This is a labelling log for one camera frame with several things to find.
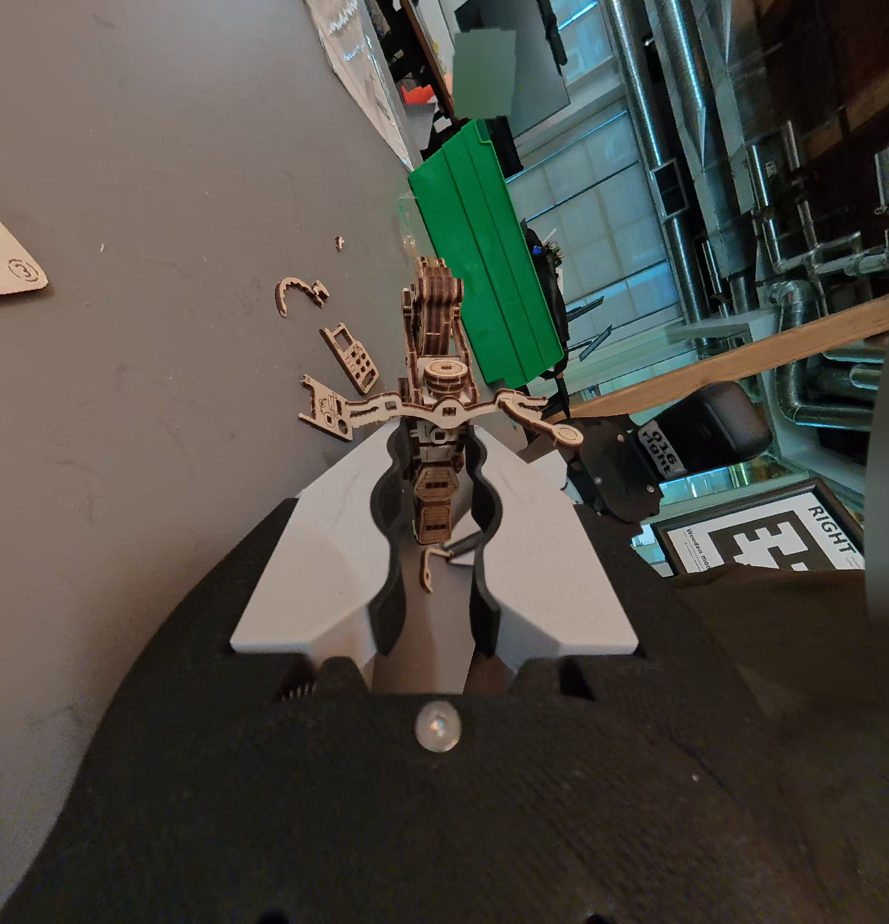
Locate green plastic bin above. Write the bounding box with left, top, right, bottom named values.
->
left=406, top=117, right=569, bottom=388

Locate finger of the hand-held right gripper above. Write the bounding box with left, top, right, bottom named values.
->
left=520, top=440, right=579, bottom=506

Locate dark monitor screen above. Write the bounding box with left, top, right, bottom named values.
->
left=455, top=0, right=572, bottom=140

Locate slotted wooden piece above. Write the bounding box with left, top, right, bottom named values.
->
left=319, top=322, right=381, bottom=395

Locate grey desk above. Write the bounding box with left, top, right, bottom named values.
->
left=0, top=0, right=489, bottom=921

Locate paper instruction booklet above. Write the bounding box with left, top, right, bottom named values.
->
left=304, top=0, right=425, bottom=166

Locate framed marker sign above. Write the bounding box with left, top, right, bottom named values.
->
left=649, top=475, right=868, bottom=579

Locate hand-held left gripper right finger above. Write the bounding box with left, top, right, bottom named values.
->
left=468, top=422, right=640, bottom=658

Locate hook-shaped wooden part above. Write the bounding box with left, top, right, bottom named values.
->
left=417, top=530, right=483, bottom=595

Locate brown sweater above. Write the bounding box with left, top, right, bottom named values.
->
left=675, top=562, right=889, bottom=724

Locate clear plastic bag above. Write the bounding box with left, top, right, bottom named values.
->
left=393, top=191, right=424, bottom=255

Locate wooden motorcycle model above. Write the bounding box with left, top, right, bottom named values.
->
left=339, top=256, right=587, bottom=547

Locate group of metal pipes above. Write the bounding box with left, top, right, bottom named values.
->
left=602, top=0, right=889, bottom=436

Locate wooden beam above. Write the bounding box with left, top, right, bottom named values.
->
left=560, top=289, right=889, bottom=428

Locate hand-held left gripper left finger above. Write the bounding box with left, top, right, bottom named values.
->
left=230, top=420, right=409, bottom=658

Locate curved toothed wooden piece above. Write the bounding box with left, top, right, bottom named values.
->
left=274, top=275, right=330, bottom=319

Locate small square wooden piece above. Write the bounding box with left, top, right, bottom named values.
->
left=297, top=374, right=354, bottom=442

